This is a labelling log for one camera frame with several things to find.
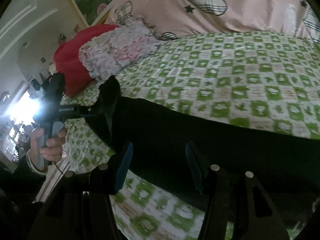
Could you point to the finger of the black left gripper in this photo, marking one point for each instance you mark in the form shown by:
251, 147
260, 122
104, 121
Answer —
84, 111

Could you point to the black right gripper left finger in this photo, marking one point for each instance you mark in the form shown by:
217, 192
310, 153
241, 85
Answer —
80, 206

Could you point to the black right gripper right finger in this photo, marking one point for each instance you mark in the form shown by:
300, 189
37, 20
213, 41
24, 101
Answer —
231, 193

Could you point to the black pants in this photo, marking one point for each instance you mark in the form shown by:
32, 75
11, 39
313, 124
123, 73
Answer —
284, 166

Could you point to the person's left hand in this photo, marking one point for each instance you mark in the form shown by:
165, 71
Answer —
53, 149

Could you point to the red pillow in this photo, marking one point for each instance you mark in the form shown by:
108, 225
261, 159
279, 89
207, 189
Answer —
67, 61

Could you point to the floral ruffled pillow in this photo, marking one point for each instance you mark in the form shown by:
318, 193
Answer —
109, 53

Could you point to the dark striped cuff left sleeve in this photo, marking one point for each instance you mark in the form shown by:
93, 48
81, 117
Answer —
20, 188

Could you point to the green white checkered bedsheet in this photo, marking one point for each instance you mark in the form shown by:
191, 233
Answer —
260, 80

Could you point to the pink heart pattern quilt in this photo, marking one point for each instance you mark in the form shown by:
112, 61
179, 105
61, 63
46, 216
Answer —
177, 18

